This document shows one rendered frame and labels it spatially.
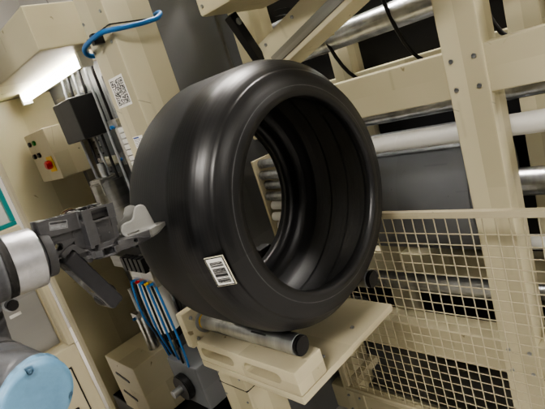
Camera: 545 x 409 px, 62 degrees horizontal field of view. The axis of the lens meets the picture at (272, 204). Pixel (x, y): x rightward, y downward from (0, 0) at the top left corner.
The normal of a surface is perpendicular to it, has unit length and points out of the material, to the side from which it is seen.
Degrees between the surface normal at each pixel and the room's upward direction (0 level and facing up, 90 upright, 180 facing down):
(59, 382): 96
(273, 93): 80
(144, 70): 90
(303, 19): 90
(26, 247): 62
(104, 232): 90
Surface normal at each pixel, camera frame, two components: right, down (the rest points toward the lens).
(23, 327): 0.69, -0.03
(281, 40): -0.66, 0.38
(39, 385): 0.83, 0.00
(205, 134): -0.04, -0.29
